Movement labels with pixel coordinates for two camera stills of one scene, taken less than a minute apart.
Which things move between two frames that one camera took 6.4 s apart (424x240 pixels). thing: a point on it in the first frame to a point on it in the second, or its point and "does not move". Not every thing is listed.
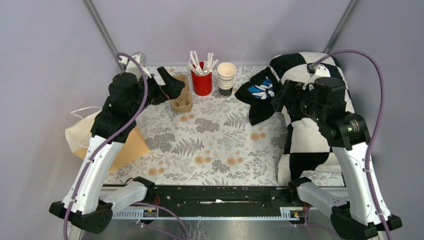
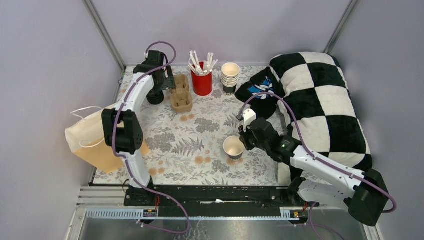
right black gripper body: [295, 89] to [249, 140]
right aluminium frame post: [340, 25] does not move
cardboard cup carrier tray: [183, 102] does not move
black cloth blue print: [258, 92] does not move
